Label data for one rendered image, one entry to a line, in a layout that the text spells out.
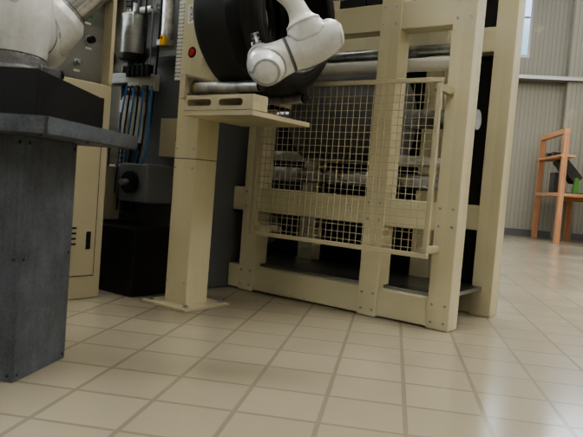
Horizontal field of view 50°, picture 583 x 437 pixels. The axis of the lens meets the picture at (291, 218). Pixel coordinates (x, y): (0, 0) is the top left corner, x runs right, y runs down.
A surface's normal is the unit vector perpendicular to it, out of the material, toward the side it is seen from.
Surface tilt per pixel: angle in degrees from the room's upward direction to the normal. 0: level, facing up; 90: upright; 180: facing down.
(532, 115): 90
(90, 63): 90
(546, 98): 90
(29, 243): 90
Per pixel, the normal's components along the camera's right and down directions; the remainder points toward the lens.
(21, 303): 0.98, 0.08
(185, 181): -0.59, 0.00
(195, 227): 0.80, 0.09
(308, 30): -0.05, -0.04
